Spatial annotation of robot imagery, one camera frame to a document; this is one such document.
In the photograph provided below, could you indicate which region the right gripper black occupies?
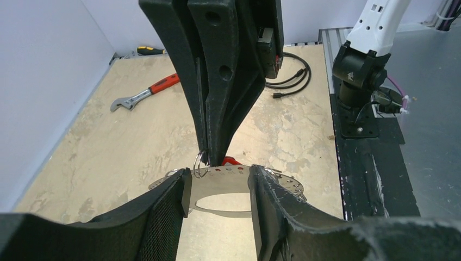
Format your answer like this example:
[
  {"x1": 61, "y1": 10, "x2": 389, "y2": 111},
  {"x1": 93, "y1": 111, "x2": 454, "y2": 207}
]
[{"x1": 139, "y1": 0, "x2": 284, "y2": 166}]

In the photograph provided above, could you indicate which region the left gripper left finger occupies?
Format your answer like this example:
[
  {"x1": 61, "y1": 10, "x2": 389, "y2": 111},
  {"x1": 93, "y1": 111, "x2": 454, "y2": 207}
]
[{"x1": 1, "y1": 169, "x2": 192, "y2": 260}]

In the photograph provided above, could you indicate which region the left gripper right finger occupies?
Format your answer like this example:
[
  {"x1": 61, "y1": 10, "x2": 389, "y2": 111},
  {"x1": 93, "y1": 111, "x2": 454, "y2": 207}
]
[{"x1": 248, "y1": 165, "x2": 460, "y2": 260}]

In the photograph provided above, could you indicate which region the grey metal key organiser ring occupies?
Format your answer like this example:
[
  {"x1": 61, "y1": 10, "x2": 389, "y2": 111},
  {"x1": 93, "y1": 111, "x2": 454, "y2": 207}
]
[{"x1": 147, "y1": 149, "x2": 308, "y2": 219}]

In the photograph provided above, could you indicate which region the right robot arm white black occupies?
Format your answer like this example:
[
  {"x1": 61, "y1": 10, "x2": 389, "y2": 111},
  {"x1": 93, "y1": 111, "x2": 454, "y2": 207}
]
[{"x1": 139, "y1": 1, "x2": 409, "y2": 166}]

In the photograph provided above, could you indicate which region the yellow black screwdriver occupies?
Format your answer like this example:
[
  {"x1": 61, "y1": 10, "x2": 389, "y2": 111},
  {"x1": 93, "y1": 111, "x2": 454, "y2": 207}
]
[{"x1": 136, "y1": 46, "x2": 167, "y2": 56}]

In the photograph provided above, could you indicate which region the red handled adjustable wrench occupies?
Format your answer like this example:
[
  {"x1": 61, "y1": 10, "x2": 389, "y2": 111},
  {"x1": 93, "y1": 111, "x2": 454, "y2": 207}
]
[{"x1": 110, "y1": 73, "x2": 180, "y2": 112}]

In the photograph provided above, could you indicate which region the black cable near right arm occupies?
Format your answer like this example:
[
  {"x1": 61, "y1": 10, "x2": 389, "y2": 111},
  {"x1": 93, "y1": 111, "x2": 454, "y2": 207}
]
[{"x1": 265, "y1": 52, "x2": 313, "y2": 100}]

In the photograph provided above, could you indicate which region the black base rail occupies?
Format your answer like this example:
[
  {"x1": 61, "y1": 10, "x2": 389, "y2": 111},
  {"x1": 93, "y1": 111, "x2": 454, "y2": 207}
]
[{"x1": 330, "y1": 94, "x2": 420, "y2": 221}]

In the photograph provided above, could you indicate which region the aluminium frame rail right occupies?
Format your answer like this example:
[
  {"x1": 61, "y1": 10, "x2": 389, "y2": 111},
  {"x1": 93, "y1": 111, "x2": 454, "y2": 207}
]
[{"x1": 319, "y1": 28, "x2": 352, "y2": 94}]

